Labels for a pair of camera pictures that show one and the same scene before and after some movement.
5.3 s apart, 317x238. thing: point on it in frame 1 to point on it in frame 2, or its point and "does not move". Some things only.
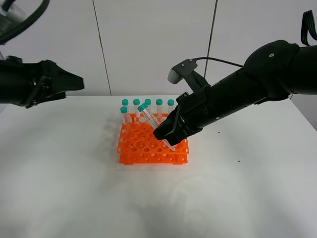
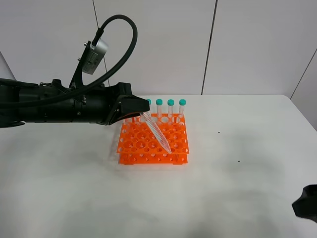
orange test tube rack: x=138 y=146 does not move
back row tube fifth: x=171 y=102 does not move
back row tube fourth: x=159 y=103 does not move
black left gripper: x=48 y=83 to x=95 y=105
